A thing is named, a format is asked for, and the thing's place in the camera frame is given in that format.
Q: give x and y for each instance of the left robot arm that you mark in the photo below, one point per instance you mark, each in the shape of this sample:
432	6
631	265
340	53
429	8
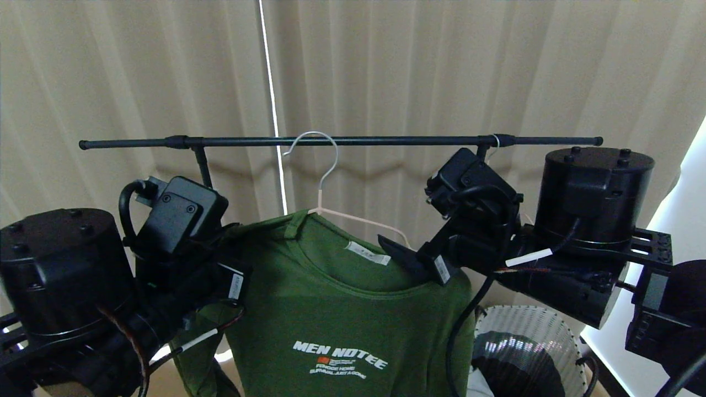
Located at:
60	270

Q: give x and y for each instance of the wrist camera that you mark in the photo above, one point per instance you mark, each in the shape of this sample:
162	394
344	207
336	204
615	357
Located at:
469	176
182	215

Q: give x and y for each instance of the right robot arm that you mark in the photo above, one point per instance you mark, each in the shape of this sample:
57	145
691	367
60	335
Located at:
595	193

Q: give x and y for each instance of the green long-sleeved shirt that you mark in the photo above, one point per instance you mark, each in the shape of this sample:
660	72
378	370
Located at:
342	309

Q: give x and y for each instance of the white laundry basket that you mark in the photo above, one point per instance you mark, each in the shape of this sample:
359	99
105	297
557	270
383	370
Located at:
529	325

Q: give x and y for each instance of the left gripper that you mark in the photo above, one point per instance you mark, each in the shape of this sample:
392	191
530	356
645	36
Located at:
187	292

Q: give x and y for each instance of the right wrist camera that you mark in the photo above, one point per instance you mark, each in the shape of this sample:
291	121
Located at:
469	176

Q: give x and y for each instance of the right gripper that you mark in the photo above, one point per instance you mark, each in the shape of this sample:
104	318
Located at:
551	281

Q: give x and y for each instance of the pink clothes hanger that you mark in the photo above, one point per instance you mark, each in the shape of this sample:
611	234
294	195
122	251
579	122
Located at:
496	152
319	201

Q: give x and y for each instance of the beige curtain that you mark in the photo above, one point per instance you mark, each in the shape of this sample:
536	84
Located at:
386	66

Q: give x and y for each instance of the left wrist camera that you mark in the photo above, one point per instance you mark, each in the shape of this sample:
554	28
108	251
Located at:
182	215

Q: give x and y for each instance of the black clothes rack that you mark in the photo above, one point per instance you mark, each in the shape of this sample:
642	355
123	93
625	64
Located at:
386	141

